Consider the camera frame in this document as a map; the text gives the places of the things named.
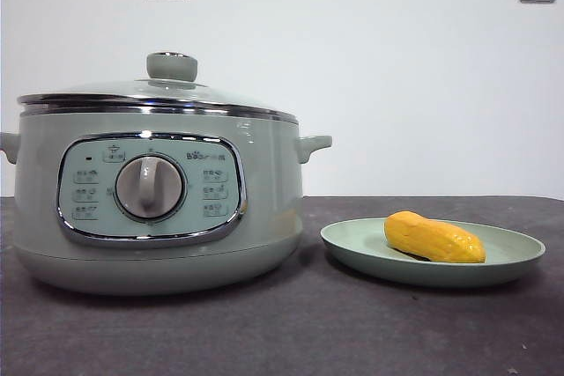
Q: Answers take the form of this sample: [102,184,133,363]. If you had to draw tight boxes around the yellow corn cob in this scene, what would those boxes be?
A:
[383,211,487,265]

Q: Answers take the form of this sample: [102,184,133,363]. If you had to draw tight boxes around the pale green electric steamer pot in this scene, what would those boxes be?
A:
[0,107,334,297]

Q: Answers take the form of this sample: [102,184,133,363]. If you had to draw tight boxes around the pale green round plate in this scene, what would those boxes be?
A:
[320,217,547,289]

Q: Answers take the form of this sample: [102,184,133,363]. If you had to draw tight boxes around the glass lid with green knob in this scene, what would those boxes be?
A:
[17,51,301,124]

